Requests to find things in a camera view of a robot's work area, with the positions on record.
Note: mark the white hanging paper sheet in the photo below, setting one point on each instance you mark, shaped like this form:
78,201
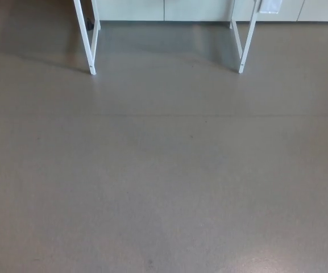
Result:
269,5

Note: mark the white metal desk leg frame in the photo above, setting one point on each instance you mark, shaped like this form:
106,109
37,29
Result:
87,42
246,42

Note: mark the white wall cabinet row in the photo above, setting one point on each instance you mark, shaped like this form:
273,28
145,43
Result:
197,10

